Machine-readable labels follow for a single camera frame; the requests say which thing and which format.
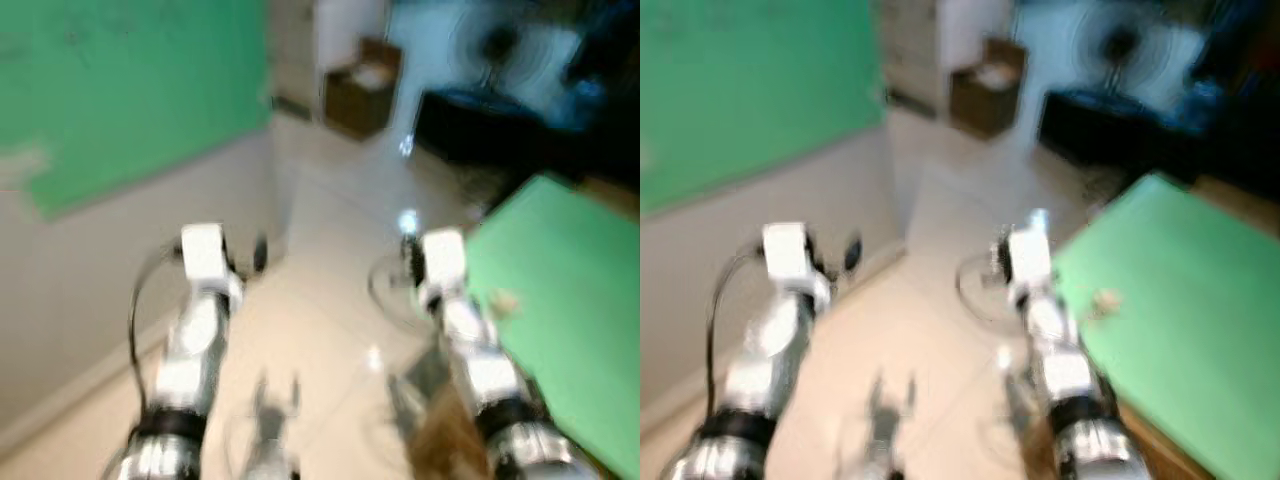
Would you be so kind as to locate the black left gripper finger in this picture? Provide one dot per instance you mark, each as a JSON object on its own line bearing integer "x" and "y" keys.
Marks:
{"x": 852, "y": 252}
{"x": 260, "y": 254}

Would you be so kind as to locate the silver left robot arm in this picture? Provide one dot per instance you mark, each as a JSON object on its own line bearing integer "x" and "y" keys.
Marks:
{"x": 190, "y": 350}
{"x": 765, "y": 350}

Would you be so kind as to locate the small bunch of keys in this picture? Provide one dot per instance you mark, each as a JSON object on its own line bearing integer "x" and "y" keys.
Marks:
{"x": 502, "y": 300}

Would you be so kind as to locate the black low cabinet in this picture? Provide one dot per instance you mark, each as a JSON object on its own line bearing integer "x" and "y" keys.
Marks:
{"x": 1100, "y": 125}
{"x": 480, "y": 125}

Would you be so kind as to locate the brown cardboard box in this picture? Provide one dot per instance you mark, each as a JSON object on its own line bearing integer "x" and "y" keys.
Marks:
{"x": 985, "y": 92}
{"x": 360, "y": 95}

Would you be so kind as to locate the green table cover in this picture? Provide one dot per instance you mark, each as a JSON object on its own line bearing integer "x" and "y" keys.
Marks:
{"x": 1180, "y": 310}
{"x": 570, "y": 310}

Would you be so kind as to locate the wooden table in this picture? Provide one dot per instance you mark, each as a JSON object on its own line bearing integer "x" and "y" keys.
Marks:
{"x": 1160, "y": 450}
{"x": 445, "y": 440}

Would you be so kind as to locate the standing electric fan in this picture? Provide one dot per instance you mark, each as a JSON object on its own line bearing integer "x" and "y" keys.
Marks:
{"x": 497, "y": 45}
{"x": 1120, "y": 45}

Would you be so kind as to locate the white cabinet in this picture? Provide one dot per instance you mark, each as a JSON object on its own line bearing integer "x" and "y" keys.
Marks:
{"x": 965, "y": 25}
{"x": 345, "y": 25}

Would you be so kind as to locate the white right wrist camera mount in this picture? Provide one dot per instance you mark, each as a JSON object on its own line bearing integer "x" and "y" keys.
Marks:
{"x": 443, "y": 258}
{"x": 1030, "y": 258}

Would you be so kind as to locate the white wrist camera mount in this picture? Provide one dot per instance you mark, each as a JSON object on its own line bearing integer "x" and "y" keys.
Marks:
{"x": 443, "y": 258}
{"x": 1030, "y": 258}
{"x": 203, "y": 252}
{"x": 785, "y": 250}

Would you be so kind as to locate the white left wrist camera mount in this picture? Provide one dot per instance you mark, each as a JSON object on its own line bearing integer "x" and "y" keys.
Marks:
{"x": 785, "y": 250}
{"x": 203, "y": 252}

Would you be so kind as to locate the green wall sheet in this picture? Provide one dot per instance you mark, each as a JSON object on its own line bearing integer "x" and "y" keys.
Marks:
{"x": 130, "y": 90}
{"x": 750, "y": 90}

